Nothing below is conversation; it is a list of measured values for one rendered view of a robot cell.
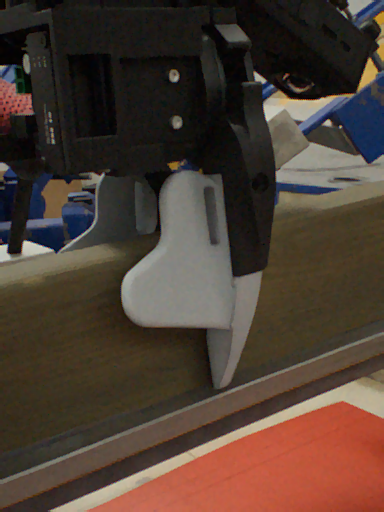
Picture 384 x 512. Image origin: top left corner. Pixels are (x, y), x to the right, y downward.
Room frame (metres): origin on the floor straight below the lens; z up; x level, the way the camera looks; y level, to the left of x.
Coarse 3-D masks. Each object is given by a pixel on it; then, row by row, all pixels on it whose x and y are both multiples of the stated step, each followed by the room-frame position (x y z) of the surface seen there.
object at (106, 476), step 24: (312, 384) 0.34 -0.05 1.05; (336, 384) 0.35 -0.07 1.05; (264, 408) 0.33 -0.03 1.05; (192, 432) 0.30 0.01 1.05; (216, 432) 0.31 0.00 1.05; (144, 456) 0.29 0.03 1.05; (168, 456) 0.30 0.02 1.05; (72, 480) 0.27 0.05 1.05; (96, 480) 0.28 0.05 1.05; (120, 480) 0.28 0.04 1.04; (24, 504) 0.26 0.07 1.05; (48, 504) 0.27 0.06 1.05
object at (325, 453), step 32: (320, 416) 0.51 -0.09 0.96; (352, 416) 0.50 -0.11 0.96; (224, 448) 0.47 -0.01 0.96; (256, 448) 0.47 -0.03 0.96; (288, 448) 0.46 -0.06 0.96; (320, 448) 0.46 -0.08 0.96; (352, 448) 0.46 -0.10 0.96; (160, 480) 0.43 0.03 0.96; (192, 480) 0.43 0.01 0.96; (224, 480) 0.43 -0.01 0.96; (256, 480) 0.43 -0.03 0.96; (288, 480) 0.42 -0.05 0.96; (320, 480) 0.42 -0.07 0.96; (352, 480) 0.42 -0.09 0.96
